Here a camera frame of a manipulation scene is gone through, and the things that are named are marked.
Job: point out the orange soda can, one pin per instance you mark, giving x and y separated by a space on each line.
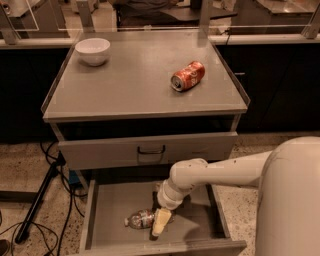
188 77

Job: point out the clear plastic water bottle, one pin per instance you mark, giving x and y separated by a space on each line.
141 219

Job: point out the grey open middle drawer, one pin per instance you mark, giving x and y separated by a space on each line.
199 227

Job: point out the grey upper drawer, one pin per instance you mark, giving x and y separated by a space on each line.
122 152

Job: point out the black tripod leg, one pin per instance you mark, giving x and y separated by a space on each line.
51 173

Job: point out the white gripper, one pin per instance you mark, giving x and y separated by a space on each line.
167 200

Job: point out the clear acrylic barrier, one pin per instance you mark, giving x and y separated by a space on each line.
52 20

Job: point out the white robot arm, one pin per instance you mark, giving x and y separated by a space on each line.
288 183

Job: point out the white ceramic bowl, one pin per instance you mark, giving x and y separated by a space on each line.
93 51

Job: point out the black drawer handle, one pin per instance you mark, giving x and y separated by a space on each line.
151 152

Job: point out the blue box under cabinet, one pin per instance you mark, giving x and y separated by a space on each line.
73 179

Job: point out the grey cabinet with counter top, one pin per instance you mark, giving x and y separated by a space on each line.
131 94

